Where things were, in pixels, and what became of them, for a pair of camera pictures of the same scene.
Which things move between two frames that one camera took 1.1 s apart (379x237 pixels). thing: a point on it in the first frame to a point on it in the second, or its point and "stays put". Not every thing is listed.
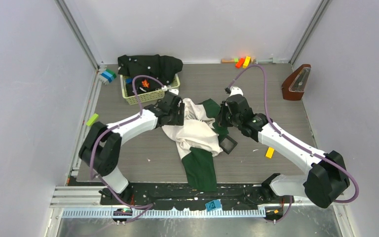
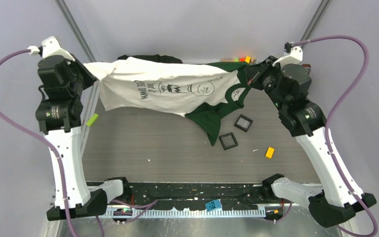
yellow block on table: [269, 152] stays put
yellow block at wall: [246, 62] stays put
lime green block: [92, 120] stays put
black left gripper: [178, 119] to [76, 63]
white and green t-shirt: [197, 141] to [198, 91]
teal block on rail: [213, 205] stays put
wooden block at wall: [228, 60] stays put
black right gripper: [220, 119] to [254, 72]
